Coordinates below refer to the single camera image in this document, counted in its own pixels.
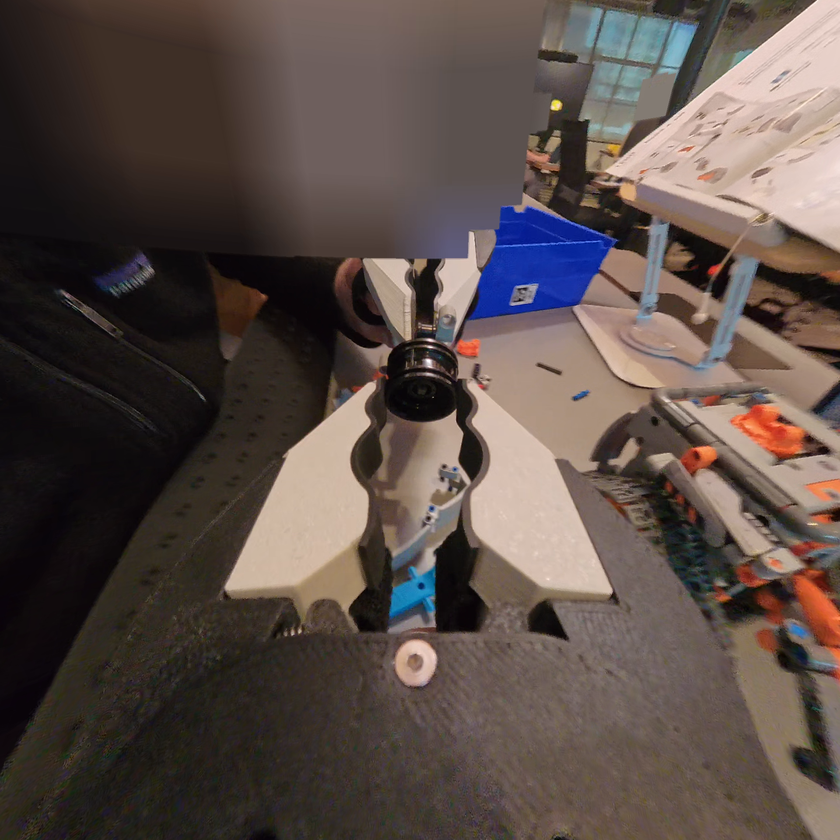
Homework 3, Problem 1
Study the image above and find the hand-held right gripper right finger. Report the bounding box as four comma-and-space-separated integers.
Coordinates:
453, 385, 615, 607

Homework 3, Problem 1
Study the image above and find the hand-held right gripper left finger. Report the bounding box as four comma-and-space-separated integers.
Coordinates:
226, 388, 392, 605

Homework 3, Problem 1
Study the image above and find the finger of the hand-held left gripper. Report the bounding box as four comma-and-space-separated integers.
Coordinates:
361, 259, 418, 349
431, 256, 484, 345

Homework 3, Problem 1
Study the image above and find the small black wheel assembly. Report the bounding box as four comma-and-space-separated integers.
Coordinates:
381, 339, 460, 421

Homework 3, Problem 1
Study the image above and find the grey curved panel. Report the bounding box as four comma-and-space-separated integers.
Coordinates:
392, 460, 471, 572

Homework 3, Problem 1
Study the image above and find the blue plastic separator tool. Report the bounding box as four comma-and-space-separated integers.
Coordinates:
389, 565, 441, 628

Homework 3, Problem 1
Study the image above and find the person's left hand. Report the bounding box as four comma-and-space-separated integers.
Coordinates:
331, 256, 388, 345

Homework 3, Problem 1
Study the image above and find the blue plastic bin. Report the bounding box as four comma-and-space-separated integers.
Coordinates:
466, 206, 615, 320

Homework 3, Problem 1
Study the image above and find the black perforated board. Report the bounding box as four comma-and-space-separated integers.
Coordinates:
0, 309, 336, 815

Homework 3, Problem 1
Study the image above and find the black office chair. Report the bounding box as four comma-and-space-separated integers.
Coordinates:
545, 119, 592, 217

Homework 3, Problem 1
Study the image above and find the white flat sheet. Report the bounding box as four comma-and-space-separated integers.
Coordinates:
574, 300, 736, 389

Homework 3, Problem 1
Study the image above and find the grey orange tracked toy robot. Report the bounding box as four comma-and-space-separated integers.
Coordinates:
591, 384, 840, 788

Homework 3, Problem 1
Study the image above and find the open instruction booklet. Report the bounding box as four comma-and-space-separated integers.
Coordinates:
607, 0, 840, 250

